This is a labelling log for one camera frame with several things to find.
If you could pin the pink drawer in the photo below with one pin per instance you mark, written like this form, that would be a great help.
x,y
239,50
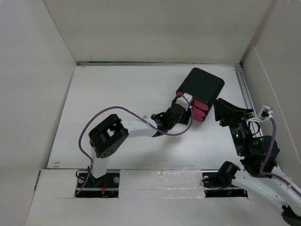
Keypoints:
x,y
199,108

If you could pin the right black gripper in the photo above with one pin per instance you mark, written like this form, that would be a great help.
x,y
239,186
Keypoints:
x,y
225,112

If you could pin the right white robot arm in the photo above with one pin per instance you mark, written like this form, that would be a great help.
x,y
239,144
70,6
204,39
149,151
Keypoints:
x,y
261,174

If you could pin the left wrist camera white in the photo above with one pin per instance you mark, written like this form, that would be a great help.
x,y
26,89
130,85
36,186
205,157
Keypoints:
x,y
184,101

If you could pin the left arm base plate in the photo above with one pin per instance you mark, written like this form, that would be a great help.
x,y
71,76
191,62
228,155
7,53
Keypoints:
x,y
106,186

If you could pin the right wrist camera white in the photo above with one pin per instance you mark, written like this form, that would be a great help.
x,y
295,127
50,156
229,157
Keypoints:
x,y
265,113

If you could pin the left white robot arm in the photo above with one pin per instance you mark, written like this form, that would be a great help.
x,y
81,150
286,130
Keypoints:
x,y
108,135

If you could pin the black drawer organizer box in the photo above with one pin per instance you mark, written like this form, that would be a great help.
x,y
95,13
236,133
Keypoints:
x,y
202,85

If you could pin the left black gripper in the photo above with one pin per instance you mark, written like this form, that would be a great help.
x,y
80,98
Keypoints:
x,y
185,116

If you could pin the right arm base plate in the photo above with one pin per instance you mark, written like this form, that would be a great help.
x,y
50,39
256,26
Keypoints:
x,y
215,188

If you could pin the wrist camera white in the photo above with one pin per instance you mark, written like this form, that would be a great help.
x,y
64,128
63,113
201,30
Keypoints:
x,y
265,113
184,101

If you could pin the aluminium rail back edge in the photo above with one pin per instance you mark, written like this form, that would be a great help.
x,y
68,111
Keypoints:
x,y
144,64

